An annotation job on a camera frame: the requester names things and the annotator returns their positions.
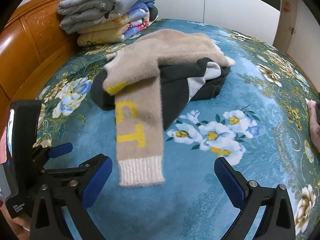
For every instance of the teal floral bed blanket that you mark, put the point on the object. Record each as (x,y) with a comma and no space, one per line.
(212,110)

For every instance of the pink striped clothing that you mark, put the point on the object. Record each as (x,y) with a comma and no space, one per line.
(3,145)

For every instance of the folded floral quilt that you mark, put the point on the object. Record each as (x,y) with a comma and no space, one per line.
(112,30)

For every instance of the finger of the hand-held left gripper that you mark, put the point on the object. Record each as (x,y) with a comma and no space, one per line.
(62,172)
(61,150)

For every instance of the person's left hand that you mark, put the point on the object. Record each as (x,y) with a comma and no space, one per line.
(15,230)

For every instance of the folded grey quilt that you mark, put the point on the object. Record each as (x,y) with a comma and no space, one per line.
(100,2)

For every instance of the beige room door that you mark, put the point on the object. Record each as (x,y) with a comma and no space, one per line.
(287,22)

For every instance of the beige fluffy sweater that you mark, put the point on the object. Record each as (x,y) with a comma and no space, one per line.
(140,105)

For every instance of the red door sign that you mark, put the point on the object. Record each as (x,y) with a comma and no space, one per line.
(287,6)

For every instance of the dark grey hooded garment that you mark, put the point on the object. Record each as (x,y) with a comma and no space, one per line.
(175,85)

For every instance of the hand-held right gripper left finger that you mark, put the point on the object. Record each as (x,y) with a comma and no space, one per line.
(97,180)

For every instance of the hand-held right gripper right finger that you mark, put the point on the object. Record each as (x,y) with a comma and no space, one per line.
(230,182)

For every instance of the white wardrobe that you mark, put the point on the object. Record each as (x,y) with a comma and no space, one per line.
(237,5)

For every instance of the orange wooden bed frame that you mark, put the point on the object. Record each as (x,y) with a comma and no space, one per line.
(37,35)

